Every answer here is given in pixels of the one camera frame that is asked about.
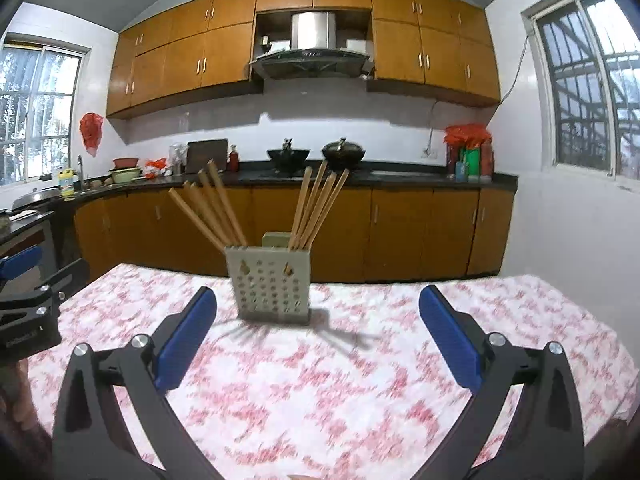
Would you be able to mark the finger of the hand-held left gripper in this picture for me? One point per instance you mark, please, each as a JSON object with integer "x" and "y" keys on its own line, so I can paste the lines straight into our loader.
{"x": 70, "y": 275}
{"x": 20, "y": 260}

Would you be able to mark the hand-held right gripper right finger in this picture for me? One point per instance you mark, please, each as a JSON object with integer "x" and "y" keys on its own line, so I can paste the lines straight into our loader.
{"x": 450, "y": 335}

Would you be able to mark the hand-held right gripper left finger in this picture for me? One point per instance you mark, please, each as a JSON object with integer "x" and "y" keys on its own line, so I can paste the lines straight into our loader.
{"x": 187, "y": 330}

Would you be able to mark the grey perforated chopstick holder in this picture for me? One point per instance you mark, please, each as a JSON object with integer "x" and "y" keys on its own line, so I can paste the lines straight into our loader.
{"x": 270, "y": 285}

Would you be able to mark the wooden chopstick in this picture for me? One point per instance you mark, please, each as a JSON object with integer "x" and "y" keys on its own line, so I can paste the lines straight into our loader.
{"x": 220, "y": 207}
{"x": 312, "y": 195}
{"x": 217, "y": 212}
{"x": 320, "y": 202}
{"x": 330, "y": 197}
{"x": 210, "y": 215}
{"x": 300, "y": 205}
{"x": 197, "y": 220}
{"x": 227, "y": 200}

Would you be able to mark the person's left hand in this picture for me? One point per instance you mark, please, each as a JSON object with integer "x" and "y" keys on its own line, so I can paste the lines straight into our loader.
{"x": 25, "y": 395}

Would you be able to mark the steel pot lid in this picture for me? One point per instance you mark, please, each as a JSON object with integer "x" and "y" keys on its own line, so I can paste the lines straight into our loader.
{"x": 37, "y": 199}

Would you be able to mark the yellow detergent bottle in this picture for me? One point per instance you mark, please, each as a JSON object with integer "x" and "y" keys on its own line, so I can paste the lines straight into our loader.
{"x": 66, "y": 182}

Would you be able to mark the metal faucet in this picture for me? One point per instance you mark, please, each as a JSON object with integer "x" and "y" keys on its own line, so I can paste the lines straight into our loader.
{"x": 80, "y": 172}

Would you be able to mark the green basin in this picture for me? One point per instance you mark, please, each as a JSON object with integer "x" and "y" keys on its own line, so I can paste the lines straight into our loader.
{"x": 125, "y": 175}

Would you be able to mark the orange base cabinets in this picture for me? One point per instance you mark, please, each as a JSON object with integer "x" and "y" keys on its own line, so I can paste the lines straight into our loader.
{"x": 400, "y": 230}

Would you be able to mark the red bowl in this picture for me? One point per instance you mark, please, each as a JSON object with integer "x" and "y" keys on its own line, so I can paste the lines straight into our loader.
{"x": 125, "y": 162}

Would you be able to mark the red and white bag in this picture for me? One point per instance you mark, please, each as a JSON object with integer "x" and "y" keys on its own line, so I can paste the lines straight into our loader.
{"x": 156, "y": 166}

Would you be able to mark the floral pink tablecloth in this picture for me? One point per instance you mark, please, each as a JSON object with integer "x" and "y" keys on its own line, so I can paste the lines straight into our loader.
{"x": 320, "y": 385}

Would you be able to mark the hanging red plastic bag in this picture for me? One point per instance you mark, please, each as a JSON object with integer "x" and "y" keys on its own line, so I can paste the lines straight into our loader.
{"x": 91, "y": 132}

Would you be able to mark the glass jar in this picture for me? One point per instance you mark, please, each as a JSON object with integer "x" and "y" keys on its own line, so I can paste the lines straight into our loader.
{"x": 177, "y": 160}

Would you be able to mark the black kitchen countertop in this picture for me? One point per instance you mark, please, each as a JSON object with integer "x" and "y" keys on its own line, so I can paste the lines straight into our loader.
{"x": 250, "y": 177}

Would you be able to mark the green bottle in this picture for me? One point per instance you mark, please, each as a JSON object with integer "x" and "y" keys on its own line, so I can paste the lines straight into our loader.
{"x": 472, "y": 165}

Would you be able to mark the dark cutting board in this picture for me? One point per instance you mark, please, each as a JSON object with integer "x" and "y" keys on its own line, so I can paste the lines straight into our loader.
{"x": 206, "y": 156}

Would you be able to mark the red sauce bottle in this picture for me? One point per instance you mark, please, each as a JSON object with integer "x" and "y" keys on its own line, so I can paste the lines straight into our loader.
{"x": 234, "y": 160}

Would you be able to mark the black wok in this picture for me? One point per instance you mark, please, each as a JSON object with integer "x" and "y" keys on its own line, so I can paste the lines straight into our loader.
{"x": 289, "y": 157}

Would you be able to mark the red bag over bottles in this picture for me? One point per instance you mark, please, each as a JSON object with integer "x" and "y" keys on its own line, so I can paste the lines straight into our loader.
{"x": 467, "y": 135}

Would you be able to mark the lidded dark wok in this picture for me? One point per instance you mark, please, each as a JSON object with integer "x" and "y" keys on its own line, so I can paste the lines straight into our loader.
{"x": 342, "y": 152}

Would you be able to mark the window with dark grille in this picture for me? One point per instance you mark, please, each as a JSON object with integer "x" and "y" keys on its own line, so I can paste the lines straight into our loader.
{"x": 585, "y": 85}

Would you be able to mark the steel range hood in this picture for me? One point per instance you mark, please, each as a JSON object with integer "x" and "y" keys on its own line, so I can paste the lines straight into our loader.
{"x": 312, "y": 35}

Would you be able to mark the window with white frame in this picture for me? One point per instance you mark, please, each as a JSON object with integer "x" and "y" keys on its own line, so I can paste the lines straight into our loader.
{"x": 35, "y": 110}

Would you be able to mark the orange wall cabinets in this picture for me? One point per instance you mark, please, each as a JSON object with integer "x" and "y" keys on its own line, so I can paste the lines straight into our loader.
{"x": 200, "y": 55}

